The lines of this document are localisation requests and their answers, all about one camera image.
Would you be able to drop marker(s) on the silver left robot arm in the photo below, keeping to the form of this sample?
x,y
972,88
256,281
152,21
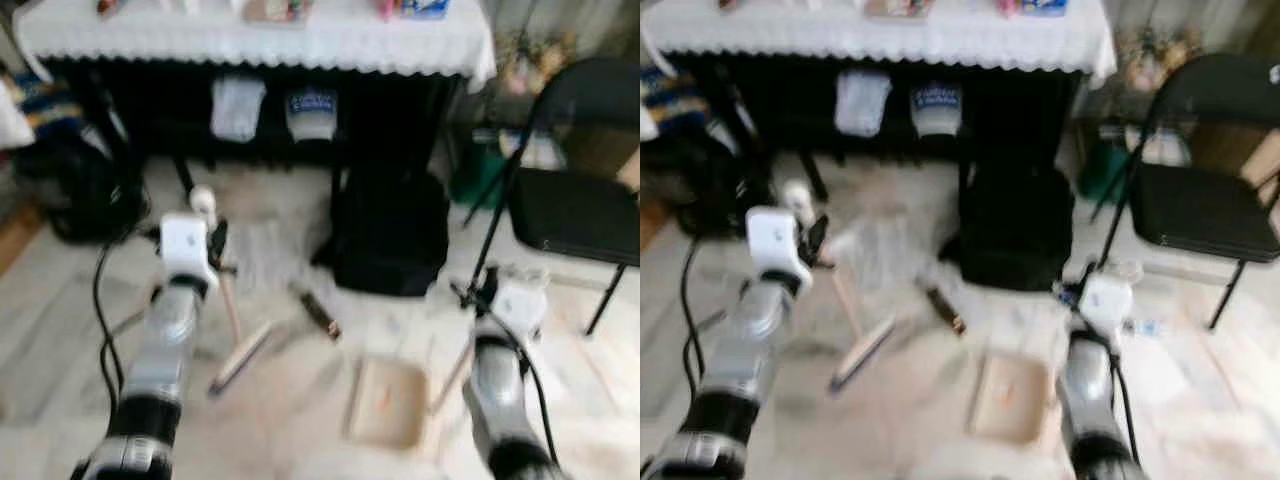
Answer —
x,y
165,340
750,335

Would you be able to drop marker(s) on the blue printed carton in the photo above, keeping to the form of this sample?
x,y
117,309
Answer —
x,y
45,100
665,95

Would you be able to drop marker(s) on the dark brown bar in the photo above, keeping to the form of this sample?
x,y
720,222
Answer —
x,y
318,315
945,310

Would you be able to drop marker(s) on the green bag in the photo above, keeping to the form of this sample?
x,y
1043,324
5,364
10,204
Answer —
x,y
1100,168
475,175

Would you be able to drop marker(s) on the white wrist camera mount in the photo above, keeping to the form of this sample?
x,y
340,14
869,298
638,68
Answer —
x,y
1105,300
522,308
772,240
185,245

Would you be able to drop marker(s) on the beige hand broom purple bristles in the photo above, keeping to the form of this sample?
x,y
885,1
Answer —
x,y
862,355
240,360

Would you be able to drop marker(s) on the pink tall box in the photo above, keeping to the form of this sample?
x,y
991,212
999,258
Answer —
x,y
1007,7
387,8

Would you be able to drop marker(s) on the green cover book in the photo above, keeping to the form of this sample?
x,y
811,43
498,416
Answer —
x,y
278,10
900,8

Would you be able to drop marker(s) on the white toilet roll pack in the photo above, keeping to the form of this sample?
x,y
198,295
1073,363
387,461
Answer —
x,y
647,122
12,120

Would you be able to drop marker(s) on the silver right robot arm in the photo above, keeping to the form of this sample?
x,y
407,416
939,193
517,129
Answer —
x,y
1085,385
495,385

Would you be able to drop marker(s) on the dried flower bunch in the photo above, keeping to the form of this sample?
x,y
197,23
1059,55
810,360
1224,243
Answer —
x,y
1155,58
540,65

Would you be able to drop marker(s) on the white hanging cloth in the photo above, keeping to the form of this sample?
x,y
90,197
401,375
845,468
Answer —
x,y
862,103
237,110

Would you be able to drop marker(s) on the black folding chair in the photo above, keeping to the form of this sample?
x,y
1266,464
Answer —
x,y
1200,210
570,215

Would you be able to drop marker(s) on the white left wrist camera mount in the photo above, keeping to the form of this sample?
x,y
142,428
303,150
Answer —
x,y
772,240
185,245

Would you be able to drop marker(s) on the black backpack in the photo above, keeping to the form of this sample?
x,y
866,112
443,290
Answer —
x,y
1015,225
390,230

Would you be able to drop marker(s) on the long wooden plank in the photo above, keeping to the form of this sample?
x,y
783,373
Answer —
x,y
18,240
650,222

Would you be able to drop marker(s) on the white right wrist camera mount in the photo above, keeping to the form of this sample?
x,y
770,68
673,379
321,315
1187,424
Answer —
x,y
1105,300
522,308

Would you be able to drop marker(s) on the white BitRobot bag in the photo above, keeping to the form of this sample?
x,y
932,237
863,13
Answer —
x,y
311,115
936,110

